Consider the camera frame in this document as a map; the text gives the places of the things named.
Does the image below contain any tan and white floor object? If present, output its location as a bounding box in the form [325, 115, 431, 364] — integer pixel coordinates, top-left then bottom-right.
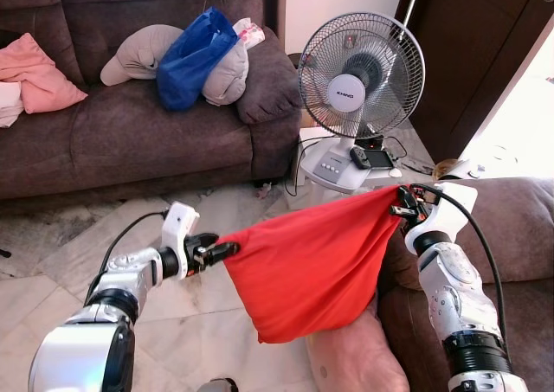
[432, 157, 505, 182]

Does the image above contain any long brown fabric sofa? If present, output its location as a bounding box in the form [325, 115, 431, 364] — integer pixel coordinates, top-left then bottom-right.
[0, 0, 306, 204]

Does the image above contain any pink floor cushion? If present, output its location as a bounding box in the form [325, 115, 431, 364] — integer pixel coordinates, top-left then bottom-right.
[306, 301, 409, 392]

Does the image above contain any grey curved pillow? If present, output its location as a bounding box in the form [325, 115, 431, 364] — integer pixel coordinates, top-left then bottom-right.
[100, 24, 251, 106]

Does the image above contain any pink pillow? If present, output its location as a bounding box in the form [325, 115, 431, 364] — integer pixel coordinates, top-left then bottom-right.
[0, 33, 88, 115]

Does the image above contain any black handheld device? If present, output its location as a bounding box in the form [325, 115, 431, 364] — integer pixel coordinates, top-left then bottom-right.
[350, 146, 398, 172]

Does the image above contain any grey robot leg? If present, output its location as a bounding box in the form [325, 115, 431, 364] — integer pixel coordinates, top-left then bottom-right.
[196, 376, 240, 392]

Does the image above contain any white table fan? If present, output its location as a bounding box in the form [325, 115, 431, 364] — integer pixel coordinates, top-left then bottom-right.
[297, 11, 428, 195]

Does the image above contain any dark wooden door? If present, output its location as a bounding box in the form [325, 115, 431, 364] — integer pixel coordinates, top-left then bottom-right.
[394, 0, 554, 164]

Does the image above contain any blue bag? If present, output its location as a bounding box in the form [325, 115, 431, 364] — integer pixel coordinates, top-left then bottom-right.
[156, 8, 240, 112]

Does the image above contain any white pink plastic packet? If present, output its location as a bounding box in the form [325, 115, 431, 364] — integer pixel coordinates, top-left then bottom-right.
[231, 17, 266, 49]

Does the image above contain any white folded cloth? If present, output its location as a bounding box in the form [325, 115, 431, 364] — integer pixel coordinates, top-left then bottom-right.
[0, 81, 23, 130]

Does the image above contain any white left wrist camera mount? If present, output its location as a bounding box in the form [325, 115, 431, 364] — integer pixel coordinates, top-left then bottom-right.
[160, 202, 201, 281]

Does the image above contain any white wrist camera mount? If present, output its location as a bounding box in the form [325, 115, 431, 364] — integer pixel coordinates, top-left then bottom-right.
[160, 202, 201, 281]
[404, 182, 480, 255]

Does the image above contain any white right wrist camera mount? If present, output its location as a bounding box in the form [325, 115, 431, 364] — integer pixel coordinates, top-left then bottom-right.
[404, 182, 480, 255]

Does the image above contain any black fan power cable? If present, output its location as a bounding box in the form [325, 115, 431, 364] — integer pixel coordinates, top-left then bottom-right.
[284, 136, 306, 196]

